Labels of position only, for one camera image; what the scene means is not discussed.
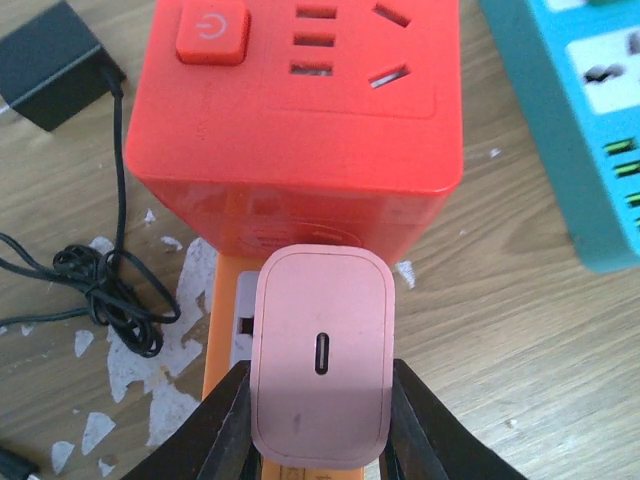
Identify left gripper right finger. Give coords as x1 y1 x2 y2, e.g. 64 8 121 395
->
379 359 525 480

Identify teal power strip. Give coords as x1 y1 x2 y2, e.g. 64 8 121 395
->
480 1 639 273

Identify black charger with cable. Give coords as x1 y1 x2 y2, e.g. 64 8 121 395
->
0 0 182 359

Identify red cube socket adapter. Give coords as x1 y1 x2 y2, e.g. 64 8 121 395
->
126 1 464 263

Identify pink plug adapter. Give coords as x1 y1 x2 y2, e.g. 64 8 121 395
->
250 244 395 470

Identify orange power strip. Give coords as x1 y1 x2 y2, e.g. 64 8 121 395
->
202 254 365 480

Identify white plastic shards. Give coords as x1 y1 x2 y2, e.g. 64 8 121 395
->
0 207 419 476

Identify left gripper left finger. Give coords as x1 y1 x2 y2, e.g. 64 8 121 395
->
124 360 250 479

